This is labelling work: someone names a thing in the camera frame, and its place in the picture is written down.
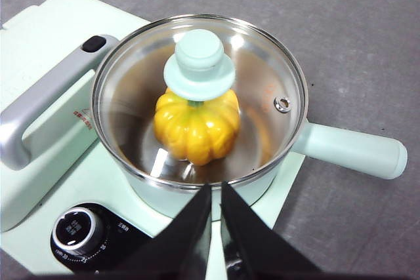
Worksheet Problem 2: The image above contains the glass lid with green knob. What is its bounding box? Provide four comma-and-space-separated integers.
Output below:
90, 13, 310, 192

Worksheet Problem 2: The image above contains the mint green breakfast machine base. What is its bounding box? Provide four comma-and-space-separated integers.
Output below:
0, 20, 306, 276

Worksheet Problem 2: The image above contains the yellow toy pumpkin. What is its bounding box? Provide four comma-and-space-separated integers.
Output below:
153, 87, 242, 167

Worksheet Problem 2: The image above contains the silver control knob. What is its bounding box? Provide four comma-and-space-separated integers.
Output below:
50, 205, 108, 258

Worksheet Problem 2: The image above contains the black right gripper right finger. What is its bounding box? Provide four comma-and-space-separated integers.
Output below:
219, 182, 323, 275

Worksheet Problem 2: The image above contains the green griddle cover silver handle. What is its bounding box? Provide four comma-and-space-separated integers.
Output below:
0, 0, 152, 232

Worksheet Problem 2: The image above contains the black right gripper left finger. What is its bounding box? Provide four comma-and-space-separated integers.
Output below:
114, 184, 212, 275

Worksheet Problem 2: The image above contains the mint green steamer pot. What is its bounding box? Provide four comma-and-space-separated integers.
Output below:
90, 14, 409, 238

